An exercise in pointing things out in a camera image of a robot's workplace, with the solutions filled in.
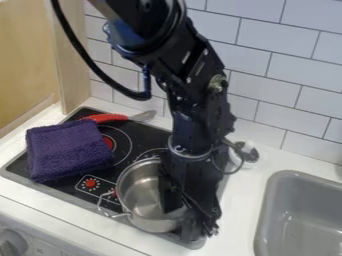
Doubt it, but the purple cloth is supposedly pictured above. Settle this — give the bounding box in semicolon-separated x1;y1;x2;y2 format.
24;119;115;184

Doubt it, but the white toy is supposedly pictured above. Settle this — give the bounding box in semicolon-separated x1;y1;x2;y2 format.
220;137;261;167

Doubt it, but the toy sink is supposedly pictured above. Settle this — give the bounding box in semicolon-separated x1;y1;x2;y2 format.
252;169;342;256

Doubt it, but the black cable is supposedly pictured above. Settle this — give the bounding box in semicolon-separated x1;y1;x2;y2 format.
49;0;154;102

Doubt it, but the silver pot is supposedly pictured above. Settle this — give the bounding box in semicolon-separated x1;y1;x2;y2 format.
96;156;198;234

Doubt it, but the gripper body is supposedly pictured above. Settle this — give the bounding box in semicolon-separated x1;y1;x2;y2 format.
158;146;232;237

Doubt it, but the toy stove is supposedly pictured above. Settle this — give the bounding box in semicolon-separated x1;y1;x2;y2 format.
0;106;234;251

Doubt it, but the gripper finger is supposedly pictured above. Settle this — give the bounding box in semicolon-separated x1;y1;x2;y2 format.
157;175;185;215
179;212;209;243

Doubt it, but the red handled silver spatula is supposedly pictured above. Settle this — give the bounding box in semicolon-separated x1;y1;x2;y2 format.
78;109;158;125

